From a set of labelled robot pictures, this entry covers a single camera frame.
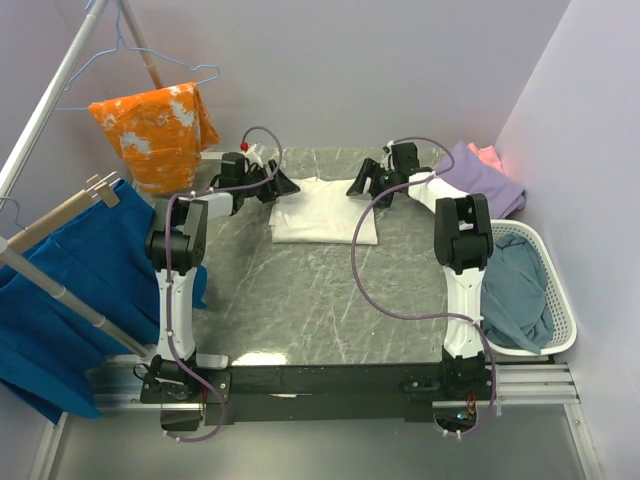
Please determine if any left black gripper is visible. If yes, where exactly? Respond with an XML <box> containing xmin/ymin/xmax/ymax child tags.
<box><xmin>239</xmin><ymin>160</ymin><xmax>300</xmax><ymax>204</ymax></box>

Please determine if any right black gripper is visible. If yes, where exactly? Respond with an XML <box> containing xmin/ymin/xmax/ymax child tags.
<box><xmin>345</xmin><ymin>159</ymin><xmax>397</xmax><ymax>209</ymax></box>

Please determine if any white Coca-Cola t-shirt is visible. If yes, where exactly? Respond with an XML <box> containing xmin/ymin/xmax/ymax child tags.
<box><xmin>269</xmin><ymin>177</ymin><xmax>370</xmax><ymax>244</ymax></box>

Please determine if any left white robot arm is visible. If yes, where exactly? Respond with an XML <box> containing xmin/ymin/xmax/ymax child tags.
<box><xmin>145</xmin><ymin>146</ymin><xmax>300</xmax><ymax>402</ymax></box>

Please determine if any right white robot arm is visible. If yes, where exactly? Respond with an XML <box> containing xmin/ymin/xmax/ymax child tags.
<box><xmin>347</xmin><ymin>137</ymin><xmax>494</xmax><ymax>399</ymax></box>

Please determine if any folded purple t-shirt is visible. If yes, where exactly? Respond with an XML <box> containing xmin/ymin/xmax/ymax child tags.
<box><xmin>436</xmin><ymin>141</ymin><xmax>525</xmax><ymax>219</ymax></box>

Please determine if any folded pink t-shirt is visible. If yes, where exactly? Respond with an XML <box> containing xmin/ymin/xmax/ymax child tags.
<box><xmin>467</xmin><ymin>142</ymin><xmax>504</xmax><ymax>174</ymax></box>

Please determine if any orange white tie-dye garment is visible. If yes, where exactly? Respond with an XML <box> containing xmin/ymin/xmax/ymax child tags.
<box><xmin>88</xmin><ymin>82</ymin><xmax>220</xmax><ymax>194</ymax></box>

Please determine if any wooden clip hanger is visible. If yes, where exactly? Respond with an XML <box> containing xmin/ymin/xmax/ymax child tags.
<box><xmin>8</xmin><ymin>172</ymin><xmax>121</xmax><ymax>253</ymax></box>

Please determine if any blue hanging garment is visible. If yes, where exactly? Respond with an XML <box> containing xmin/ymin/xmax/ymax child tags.
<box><xmin>0</xmin><ymin>179</ymin><xmax>209</xmax><ymax>424</ymax></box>

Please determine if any blue-grey garment in basket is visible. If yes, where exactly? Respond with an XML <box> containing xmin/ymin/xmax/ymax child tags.
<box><xmin>481</xmin><ymin>233</ymin><xmax>555</xmax><ymax>355</ymax></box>

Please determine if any white laundry basket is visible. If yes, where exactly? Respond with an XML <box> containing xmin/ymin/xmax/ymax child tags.
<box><xmin>488</xmin><ymin>220</ymin><xmax>577</xmax><ymax>357</ymax></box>

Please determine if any metal clothes rack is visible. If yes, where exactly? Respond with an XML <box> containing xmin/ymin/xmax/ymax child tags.
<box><xmin>0</xmin><ymin>0</ymin><xmax>251</xmax><ymax>359</ymax></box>

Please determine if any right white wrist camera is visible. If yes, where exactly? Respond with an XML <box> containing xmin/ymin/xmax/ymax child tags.
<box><xmin>383</xmin><ymin>141</ymin><xmax>399</xmax><ymax>170</ymax></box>

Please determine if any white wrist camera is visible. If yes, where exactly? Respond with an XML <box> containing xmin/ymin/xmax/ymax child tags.
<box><xmin>383</xmin><ymin>141</ymin><xmax>399</xmax><ymax>170</ymax></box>
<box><xmin>240</xmin><ymin>141</ymin><xmax>266</xmax><ymax>167</ymax></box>

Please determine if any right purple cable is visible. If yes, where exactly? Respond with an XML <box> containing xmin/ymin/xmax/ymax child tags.
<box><xmin>349</xmin><ymin>137</ymin><xmax>501</xmax><ymax>441</ymax></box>

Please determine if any purple cable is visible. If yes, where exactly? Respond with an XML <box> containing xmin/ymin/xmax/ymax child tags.
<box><xmin>159</xmin><ymin>125</ymin><xmax>284</xmax><ymax>445</ymax></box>
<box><xmin>349</xmin><ymin>137</ymin><xmax>501</xmax><ymax>441</ymax></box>

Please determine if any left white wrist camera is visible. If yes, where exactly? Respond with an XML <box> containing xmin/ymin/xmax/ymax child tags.
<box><xmin>240</xmin><ymin>141</ymin><xmax>266</xmax><ymax>167</ymax></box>

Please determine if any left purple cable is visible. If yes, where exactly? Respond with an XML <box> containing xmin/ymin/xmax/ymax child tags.
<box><xmin>159</xmin><ymin>125</ymin><xmax>284</xmax><ymax>445</ymax></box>

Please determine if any blue wire hanger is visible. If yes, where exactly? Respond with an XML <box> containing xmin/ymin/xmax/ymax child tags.
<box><xmin>53</xmin><ymin>0</ymin><xmax>221</xmax><ymax>112</ymax></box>

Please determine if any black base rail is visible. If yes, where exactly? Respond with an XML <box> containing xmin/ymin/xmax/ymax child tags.
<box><xmin>140</xmin><ymin>354</ymin><xmax>497</xmax><ymax>433</ymax></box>

